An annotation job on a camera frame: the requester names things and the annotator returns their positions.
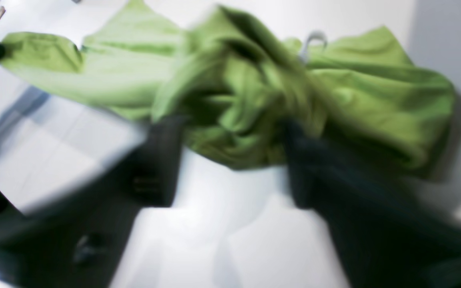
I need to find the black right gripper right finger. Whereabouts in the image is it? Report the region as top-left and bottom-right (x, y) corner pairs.
(284, 120), (461, 288)

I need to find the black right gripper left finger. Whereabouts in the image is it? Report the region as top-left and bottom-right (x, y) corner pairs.
(0, 115), (185, 288)

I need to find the green t-shirt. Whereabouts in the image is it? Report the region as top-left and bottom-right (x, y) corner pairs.
(0, 0), (455, 170)

